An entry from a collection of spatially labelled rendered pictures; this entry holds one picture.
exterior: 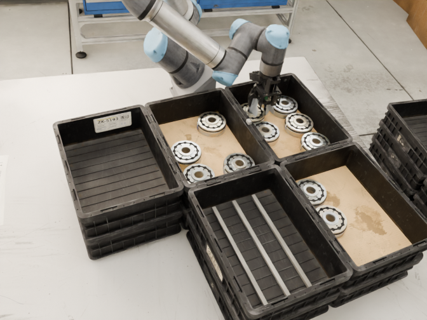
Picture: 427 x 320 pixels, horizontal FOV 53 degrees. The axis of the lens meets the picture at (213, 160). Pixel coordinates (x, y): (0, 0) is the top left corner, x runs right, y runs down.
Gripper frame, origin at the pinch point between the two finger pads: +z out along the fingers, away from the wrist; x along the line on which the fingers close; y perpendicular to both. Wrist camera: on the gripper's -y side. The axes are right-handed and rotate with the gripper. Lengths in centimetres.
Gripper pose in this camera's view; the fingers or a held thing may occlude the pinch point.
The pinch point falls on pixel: (258, 112)
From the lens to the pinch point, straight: 161.0
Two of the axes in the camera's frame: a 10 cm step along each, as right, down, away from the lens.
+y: 3.0, 7.1, -6.3
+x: 9.5, -1.6, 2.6
